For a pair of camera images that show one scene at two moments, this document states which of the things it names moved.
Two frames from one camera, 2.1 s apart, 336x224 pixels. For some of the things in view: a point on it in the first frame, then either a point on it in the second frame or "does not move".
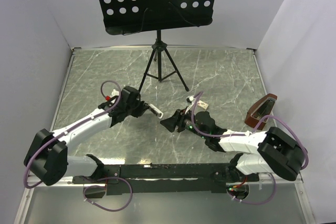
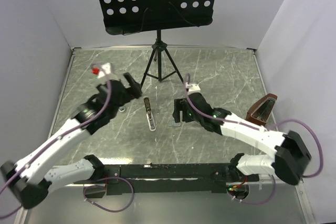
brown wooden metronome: [262, 109] does not move
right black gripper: [177, 119] to [180, 105]
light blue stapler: [157, 112] to [149, 114]
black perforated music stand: [138, 2] does not move
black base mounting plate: [125, 179] does not move
